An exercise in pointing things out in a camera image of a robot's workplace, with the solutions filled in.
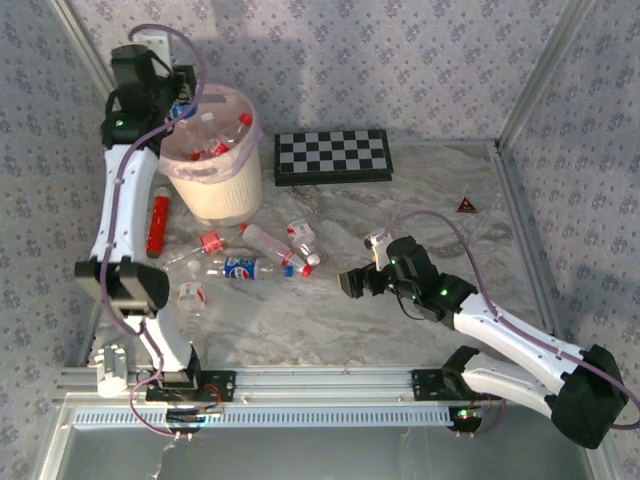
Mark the clear bottle blue label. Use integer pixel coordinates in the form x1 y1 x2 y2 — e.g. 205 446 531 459
169 101 197 124

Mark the clear pepsi bottle blue cap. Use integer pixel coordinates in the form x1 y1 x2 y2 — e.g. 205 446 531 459
207 254 296 283

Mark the pink plastic bin liner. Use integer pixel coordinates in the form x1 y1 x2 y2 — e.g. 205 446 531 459
158 84 264 184

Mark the white ribbed waste bin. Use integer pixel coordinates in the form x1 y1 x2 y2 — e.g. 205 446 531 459
158 84 265 229

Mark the clear bottle small white cap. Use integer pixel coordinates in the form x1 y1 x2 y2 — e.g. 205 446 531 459
192 112 217 151

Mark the long clear bottle red cap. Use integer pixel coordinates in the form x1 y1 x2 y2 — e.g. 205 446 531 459
240 223 315 278

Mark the red glitter tube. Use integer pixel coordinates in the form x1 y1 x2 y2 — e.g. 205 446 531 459
144 186 171 259

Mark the black white chessboard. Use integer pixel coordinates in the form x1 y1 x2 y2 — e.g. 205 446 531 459
273 128 395 188

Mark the clear bottle solid red label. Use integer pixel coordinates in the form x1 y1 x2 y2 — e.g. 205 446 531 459
164 228 227 269

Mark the right controller board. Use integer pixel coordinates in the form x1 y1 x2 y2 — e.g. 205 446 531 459
449 405 484 432

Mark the controller board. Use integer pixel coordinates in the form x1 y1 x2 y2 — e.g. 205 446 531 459
449 405 484 432
164 407 224 432

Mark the clear bottle red white label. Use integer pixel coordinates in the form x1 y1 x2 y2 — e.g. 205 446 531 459
175 259 210 326

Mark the grey metal shelf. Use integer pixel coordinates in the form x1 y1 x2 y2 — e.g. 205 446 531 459
37 394 616 480

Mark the left controller board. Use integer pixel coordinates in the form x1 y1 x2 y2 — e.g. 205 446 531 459
164 407 224 432

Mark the white plastic clamp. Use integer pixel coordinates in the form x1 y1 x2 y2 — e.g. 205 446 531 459
94 344 130 399

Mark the aluminium frame post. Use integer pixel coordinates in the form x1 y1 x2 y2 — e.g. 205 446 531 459
49 0 116 94
497 0 597 147

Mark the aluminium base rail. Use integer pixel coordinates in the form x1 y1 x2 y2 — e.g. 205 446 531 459
57 367 506 404

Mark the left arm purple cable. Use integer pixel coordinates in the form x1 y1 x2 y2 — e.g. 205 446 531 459
99 24 206 439

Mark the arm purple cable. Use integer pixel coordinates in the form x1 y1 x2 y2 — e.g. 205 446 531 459
99 24 206 439
372 209 640 436

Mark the aluminium table edge rail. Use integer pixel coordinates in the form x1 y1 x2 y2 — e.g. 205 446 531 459
492 142 559 336
74 299 109 366

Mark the grey slotted cable duct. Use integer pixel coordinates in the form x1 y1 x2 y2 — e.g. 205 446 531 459
72 403 461 429

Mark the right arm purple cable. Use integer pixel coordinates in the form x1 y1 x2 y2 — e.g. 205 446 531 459
372 209 640 436

